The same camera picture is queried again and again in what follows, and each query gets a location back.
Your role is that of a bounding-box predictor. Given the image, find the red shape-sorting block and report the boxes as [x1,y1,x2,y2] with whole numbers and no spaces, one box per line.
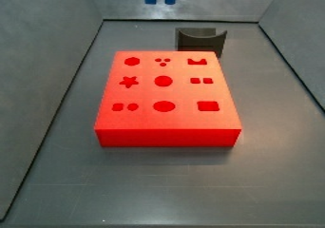
[94,51,241,147]

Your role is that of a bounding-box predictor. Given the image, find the dark grey curved holder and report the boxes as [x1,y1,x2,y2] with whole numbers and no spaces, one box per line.
[175,28,227,57]

